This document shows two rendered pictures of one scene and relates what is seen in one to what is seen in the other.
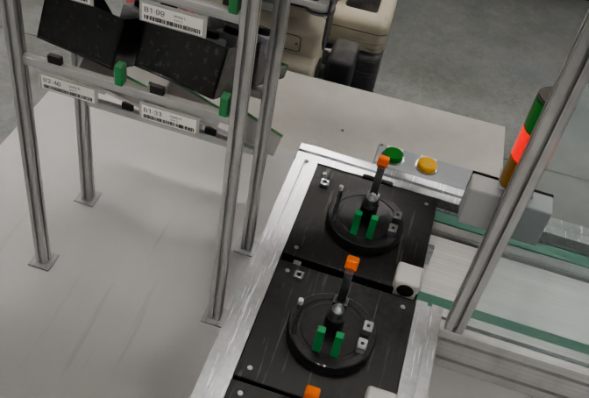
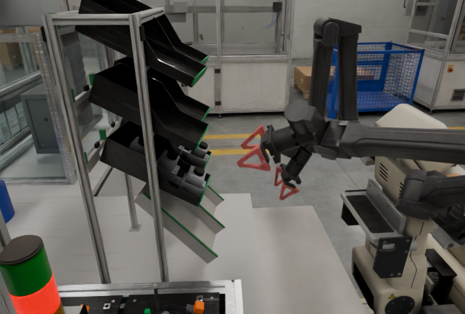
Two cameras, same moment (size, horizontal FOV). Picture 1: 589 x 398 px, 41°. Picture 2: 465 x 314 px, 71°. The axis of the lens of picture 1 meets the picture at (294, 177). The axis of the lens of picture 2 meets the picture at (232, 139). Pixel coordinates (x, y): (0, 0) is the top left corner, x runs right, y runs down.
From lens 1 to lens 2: 126 cm
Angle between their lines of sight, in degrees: 66
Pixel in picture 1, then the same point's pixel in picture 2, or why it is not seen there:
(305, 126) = (295, 295)
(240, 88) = (75, 148)
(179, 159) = (223, 247)
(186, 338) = not seen: hidden behind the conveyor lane
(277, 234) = (150, 291)
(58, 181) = not seen: hidden behind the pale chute
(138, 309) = (111, 267)
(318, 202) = (181, 301)
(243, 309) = (86, 292)
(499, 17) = not seen: outside the picture
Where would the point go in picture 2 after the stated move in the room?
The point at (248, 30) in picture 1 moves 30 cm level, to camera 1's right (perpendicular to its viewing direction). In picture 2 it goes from (67, 113) to (11, 182)
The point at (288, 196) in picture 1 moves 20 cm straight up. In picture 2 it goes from (184, 286) to (179, 228)
